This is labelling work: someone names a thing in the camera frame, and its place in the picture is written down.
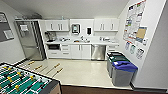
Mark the tan paper notice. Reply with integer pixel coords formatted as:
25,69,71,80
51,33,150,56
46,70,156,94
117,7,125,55
135,26,148,44

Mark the white paper sheet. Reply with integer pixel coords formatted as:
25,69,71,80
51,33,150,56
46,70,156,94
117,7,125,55
19,23,29,33

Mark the stainless steel refrigerator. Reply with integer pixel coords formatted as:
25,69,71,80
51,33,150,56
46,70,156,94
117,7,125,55
14,19,47,62

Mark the white sink base cabinet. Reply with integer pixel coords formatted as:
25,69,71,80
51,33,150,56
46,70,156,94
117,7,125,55
70,43,92,60

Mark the green bin sign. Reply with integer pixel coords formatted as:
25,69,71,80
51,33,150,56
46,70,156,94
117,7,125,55
129,44,137,55

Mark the steel paper towel dispenser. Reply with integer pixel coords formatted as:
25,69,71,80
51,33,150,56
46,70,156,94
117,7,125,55
71,23,81,35

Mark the white pinned paper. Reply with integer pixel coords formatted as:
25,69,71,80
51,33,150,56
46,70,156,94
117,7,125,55
3,29,15,40

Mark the blue bin sign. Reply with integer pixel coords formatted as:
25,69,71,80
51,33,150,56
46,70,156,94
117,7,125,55
124,41,132,51

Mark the foosball rod wooden handle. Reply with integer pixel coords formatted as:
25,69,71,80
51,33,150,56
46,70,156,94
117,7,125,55
51,68,64,78
24,60,34,66
33,64,44,71
44,63,61,75

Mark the stainless steel sink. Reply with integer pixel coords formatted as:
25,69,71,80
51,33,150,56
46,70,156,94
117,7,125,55
73,39,91,44

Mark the grey bin sign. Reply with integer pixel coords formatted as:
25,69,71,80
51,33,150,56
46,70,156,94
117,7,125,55
136,47,146,60

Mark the foosball table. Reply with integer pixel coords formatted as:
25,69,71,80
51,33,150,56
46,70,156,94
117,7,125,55
0,62,63,94

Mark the microwave oven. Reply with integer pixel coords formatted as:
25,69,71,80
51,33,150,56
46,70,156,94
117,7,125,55
46,42,72,60

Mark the chrome faucet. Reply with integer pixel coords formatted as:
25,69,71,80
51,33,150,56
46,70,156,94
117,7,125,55
79,35,86,42

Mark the stainless steel dishwasher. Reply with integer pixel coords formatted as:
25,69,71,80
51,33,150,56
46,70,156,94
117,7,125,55
90,43,107,61

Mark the white wall cabinet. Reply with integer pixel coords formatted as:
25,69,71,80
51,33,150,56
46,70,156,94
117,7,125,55
93,18,120,33
44,19,70,33

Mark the large printed wall poster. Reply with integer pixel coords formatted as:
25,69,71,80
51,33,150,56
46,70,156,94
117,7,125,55
123,0,148,44

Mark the grey bin blue lid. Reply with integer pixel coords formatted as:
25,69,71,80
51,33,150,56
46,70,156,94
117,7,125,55
111,61,138,88

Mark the black soap dispenser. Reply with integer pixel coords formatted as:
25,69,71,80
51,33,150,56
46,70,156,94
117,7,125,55
86,27,92,35

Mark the grey bin green lid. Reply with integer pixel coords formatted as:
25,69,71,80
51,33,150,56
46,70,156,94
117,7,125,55
109,54,129,79

